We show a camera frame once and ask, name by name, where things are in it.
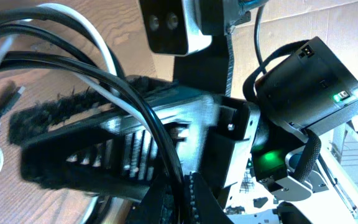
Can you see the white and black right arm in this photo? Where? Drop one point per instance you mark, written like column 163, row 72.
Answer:
column 277, row 126

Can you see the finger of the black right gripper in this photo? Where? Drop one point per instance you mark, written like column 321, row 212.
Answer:
column 116, row 159
column 33, row 123

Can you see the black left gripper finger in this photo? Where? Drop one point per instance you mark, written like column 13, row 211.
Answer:
column 185, row 202

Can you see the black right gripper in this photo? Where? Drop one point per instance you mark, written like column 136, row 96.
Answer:
column 212, row 135

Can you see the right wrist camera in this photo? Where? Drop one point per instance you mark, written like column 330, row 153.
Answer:
column 183, row 27

